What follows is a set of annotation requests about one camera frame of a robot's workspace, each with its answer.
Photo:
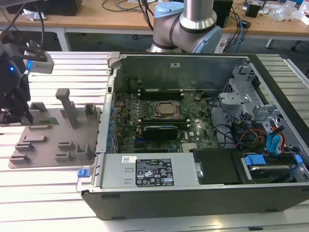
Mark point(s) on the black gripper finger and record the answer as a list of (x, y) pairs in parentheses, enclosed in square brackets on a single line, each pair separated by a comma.
[(25, 112), (10, 117)]

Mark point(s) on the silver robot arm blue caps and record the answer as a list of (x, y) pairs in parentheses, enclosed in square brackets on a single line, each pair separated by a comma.
[(186, 29)]

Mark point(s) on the black RAM slot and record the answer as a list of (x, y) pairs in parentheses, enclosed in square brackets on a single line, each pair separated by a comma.
[(161, 95), (161, 120)]

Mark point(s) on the installed green RAM stick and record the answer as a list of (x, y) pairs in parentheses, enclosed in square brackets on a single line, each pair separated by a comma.
[(161, 90)]

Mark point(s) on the grey parts rack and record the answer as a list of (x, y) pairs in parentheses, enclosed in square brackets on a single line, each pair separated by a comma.
[(62, 135)]

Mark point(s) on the crumpled white plastic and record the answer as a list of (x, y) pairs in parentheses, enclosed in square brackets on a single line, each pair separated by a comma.
[(32, 14)]

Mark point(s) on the blue case latch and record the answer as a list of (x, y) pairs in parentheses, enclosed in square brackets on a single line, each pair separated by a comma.
[(83, 173)]

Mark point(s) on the black box on desk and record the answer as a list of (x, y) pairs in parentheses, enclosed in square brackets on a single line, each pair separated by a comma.
[(58, 7)]

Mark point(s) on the wooden desk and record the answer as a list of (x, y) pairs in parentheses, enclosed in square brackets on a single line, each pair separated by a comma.
[(96, 21)]

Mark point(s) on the grey power supply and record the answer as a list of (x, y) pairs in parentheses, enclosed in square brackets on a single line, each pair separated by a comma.
[(116, 174)]

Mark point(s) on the black graphics card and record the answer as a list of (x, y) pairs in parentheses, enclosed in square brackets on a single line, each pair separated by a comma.
[(160, 133)]

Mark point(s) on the silver CPU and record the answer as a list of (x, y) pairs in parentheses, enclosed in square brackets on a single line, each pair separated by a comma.
[(168, 108)]

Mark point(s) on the silver heat sink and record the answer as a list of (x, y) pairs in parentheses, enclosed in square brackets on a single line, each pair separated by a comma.
[(189, 147)]

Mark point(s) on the round coin battery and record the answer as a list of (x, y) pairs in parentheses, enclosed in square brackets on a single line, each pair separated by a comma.
[(197, 97)]

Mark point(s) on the green motherboard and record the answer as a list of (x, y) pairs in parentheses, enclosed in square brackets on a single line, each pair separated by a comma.
[(200, 128)]

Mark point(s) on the black open PC case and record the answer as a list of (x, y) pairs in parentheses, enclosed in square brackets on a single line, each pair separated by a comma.
[(193, 203)]

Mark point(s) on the black plastic shroud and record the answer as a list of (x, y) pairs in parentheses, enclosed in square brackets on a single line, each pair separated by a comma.
[(217, 166)]

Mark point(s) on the metal drive cage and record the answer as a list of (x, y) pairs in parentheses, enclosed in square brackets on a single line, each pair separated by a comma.
[(234, 99)]

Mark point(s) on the black tower box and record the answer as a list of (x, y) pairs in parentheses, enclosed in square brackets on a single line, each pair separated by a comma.
[(225, 12)]

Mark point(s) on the hard disk in blue carrier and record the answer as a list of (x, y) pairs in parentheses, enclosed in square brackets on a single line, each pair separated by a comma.
[(256, 160)]

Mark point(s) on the black power adapter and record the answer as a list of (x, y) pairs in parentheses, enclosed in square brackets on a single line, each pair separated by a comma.
[(246, 24)]

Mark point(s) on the small black box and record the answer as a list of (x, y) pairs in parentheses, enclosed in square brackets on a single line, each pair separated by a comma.
[(253, 10)]

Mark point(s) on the clear plastic bags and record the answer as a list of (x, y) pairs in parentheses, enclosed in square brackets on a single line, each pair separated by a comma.
[(285, 12)]

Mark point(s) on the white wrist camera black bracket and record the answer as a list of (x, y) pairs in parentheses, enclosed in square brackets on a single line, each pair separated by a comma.
[(41, 66)]

